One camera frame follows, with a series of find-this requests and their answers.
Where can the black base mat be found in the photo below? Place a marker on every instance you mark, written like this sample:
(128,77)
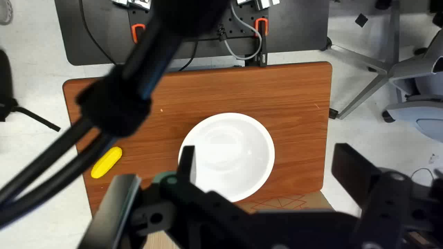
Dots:
(299,27)

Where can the silver metal bracket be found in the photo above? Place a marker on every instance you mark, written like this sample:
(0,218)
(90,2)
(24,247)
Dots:
(258,2)
(133,2)

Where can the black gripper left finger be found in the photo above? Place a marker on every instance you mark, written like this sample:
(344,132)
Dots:
(187,163)

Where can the black chair base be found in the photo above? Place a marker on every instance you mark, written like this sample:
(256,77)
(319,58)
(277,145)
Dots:
(7,91)

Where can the grey office chair base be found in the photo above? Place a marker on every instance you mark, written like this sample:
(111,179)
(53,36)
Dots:
(392,69)

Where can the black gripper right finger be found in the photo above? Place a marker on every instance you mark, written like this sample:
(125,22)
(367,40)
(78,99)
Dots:
(355,177)

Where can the yellow oval object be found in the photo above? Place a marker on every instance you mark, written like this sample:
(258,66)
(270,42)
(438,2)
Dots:
(107,161)

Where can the white bowl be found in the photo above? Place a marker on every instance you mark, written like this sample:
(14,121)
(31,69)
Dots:
(230,146)

